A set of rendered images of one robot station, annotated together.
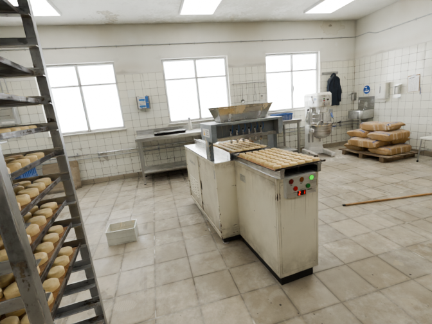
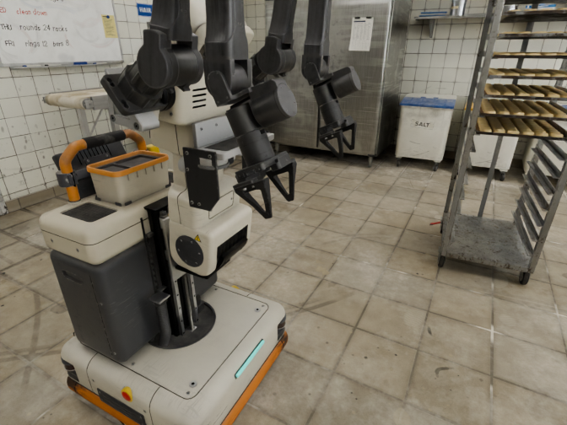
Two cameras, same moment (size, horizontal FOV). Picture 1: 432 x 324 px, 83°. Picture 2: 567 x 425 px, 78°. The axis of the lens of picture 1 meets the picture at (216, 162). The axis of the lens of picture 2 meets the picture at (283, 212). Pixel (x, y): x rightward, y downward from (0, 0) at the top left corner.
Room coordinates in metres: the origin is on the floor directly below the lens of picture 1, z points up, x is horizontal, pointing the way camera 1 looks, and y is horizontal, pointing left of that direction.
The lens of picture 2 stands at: (0.95, -1.60, 1.27)
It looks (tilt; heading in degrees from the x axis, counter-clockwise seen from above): 25 degrees down; 132
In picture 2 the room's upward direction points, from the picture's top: straight up
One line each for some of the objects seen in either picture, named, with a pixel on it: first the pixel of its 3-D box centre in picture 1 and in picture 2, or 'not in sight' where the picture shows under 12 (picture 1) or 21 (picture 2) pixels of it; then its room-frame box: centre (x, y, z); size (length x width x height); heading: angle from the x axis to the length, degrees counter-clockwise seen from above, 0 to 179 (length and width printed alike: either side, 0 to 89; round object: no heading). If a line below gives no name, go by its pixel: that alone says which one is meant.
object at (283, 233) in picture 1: (272, 209); not in sight; (1.88, -0.43, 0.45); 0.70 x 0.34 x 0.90; 18
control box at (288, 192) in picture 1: (299, 184); not in sight; (1.53, -0.54, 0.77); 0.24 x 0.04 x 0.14; 108
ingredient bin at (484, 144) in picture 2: not in sight; (487, 137); (0.06, 2.70, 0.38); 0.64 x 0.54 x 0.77; 104
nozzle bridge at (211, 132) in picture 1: (242, 137); not in sight; (2.36, -0.28, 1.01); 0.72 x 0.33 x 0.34; 108
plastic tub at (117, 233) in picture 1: (123, 232); not in sight; (2.44, 1.09, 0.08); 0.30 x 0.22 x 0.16; 101
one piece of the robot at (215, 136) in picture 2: not in sight; (228, 156); (0.20, -1.00, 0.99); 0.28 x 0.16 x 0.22; 104
